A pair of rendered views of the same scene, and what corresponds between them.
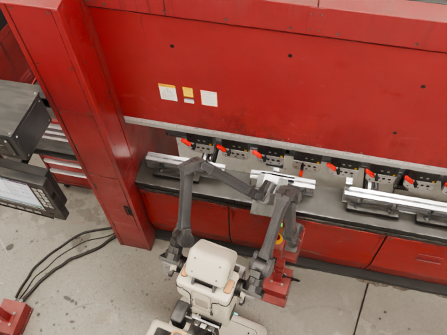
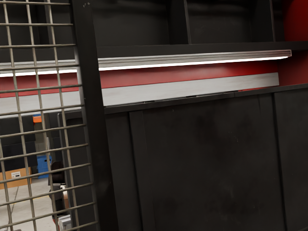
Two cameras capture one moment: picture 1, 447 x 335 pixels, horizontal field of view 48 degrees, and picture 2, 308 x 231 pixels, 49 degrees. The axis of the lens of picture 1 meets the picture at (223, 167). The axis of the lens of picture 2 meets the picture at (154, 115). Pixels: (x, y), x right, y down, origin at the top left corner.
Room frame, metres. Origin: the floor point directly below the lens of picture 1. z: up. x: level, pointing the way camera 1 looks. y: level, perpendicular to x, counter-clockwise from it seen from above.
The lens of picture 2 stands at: (2.55, -1.08, 1.35)
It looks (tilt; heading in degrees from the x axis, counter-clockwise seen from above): 3 degrees down; 136
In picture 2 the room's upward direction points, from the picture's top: 7 degrees counter-clockwise
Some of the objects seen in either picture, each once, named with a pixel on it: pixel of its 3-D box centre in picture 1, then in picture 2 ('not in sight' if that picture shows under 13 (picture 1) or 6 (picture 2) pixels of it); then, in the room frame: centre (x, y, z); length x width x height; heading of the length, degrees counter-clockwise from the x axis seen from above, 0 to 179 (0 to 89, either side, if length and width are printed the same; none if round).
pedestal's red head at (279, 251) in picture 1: (284, 241); not in sight; (1.22, -0.34, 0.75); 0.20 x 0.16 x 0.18; 68
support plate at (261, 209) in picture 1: (269, 196); not in sight; (1.40, -0.26, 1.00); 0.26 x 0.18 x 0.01; 164
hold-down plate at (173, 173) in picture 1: (176, 175); not in sight; (1.65, 0.30, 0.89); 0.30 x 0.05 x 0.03; 74
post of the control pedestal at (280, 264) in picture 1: (280, 264); not in sight; (1.22, -0.34, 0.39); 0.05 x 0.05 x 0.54; 68
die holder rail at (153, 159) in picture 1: (185, 165); not in sight; (1.69, 0.23, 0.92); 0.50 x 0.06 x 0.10; 74
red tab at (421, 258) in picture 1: (429, 259); not in sight; (1.12, -1.24, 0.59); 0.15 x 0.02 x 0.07; 74
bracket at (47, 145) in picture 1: (44, 159); not in sight; (1.63, 1.03, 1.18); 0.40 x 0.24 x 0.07; 74
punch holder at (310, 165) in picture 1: (307, 155); (70, 133); (1.50, -0.46, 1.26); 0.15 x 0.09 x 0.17; 74
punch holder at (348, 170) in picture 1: (344, 161); (9, 143); (1.44, -0.66, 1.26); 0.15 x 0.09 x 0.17; 74
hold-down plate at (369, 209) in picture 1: (372, 210); not in sight; (1.33, -0.86, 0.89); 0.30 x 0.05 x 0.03; 74
